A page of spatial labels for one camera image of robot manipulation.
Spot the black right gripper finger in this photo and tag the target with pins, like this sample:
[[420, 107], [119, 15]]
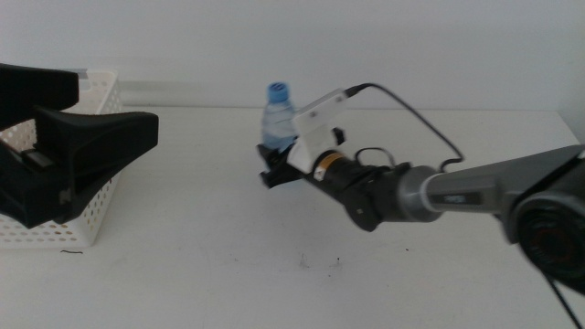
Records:
[[276, 178], [269, 155]]

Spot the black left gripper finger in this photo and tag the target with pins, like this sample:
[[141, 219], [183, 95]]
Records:
[[105, 137], [36, 91]]

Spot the clear water bottle blue cap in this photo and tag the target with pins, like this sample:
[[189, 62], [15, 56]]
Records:
[[276, 123]]

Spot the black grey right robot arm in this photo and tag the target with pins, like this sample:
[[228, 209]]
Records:
[[480, 192]]

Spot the white perforated plastic basket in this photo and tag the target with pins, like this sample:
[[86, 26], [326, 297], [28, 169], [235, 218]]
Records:
[[103, 96]]

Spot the short dark thread piece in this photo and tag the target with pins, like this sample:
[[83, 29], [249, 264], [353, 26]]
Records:
[[72, 251]]

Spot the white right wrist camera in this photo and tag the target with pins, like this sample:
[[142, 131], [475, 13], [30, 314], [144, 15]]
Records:
[[315, 132]]

